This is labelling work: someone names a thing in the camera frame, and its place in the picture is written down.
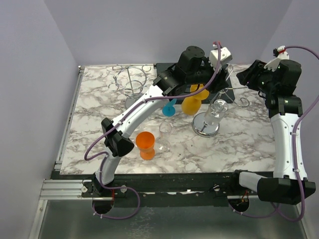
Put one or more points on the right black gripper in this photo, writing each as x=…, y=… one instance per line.
x=257, y=68

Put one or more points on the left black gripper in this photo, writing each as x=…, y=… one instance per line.
x=219, y=82

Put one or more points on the aluminium extrusion frame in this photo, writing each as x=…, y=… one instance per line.
x=56, y=189

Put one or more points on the clear glass with reflection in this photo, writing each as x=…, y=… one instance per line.
x=216, y=112

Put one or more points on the clear stemmed glass centre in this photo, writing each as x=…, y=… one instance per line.
x=165, y=129

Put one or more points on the blue plastic goblet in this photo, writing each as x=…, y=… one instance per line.
x=169, y=110

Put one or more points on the dark grey tool tray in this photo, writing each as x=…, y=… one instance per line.
x=164, y=68

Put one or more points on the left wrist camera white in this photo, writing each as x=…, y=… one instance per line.
x=224, y=55

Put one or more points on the orange plastic goblet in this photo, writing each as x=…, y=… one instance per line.
x=145, y=142

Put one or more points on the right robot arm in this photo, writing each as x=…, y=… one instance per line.
x=285, y=109

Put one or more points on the yellow plastic goblet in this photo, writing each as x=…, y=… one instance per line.
x=191, y=105

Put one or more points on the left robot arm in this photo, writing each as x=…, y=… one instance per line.
x=192, y=68

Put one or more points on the round ring chrome glass rack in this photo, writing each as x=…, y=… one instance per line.
x=130, y=81

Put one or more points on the black front mounting rail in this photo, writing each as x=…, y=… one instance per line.
x=165, y=190

